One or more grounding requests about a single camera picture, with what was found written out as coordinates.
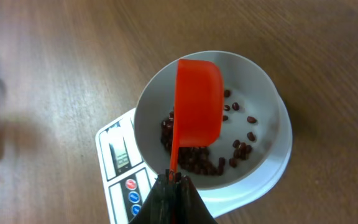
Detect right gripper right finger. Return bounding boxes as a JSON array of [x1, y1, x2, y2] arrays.
[[174, 175, 217, 224]]

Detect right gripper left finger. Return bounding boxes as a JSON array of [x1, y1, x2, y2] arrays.
[[129, 169, 176, 224]]

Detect orange measuring scoop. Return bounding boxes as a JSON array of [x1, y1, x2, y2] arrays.
[[170, 59, 224, 172]]

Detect white digital kitchen scale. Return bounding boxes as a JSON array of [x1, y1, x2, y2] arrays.
[[95, 102, 293, 223]]

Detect red beans in bowl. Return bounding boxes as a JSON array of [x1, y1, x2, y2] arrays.
[[160, 88, 258, 177]]

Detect white round bowl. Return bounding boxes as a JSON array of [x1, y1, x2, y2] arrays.
[[134, 51, 284, 190]]

